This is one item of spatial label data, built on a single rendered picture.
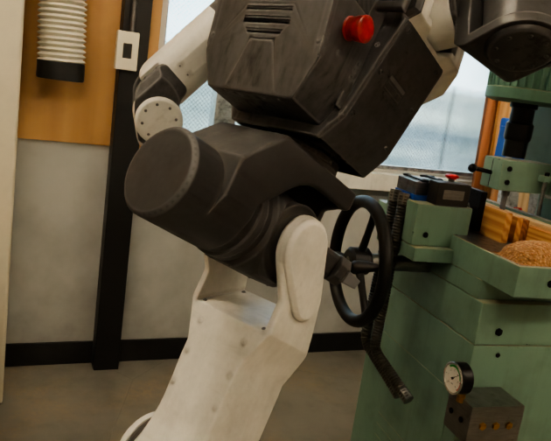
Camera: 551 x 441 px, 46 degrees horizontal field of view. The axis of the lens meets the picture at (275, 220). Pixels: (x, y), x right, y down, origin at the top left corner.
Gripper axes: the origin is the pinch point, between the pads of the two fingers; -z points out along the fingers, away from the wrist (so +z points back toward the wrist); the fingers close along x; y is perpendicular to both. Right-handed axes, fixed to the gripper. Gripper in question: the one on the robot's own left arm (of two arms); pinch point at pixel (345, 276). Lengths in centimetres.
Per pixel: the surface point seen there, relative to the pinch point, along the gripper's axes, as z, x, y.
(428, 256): -14.4, -1.5, 13.7
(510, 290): -19.7, 18.5, 15.2
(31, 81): 72, -128, -4
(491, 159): -19.0, -9.2, 41.3
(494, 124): -91, -130, 99
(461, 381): -23.4, 17.3, -3.9
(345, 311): -11.9, -12.0, -5.8
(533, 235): -29.4, 3.9, 30.3
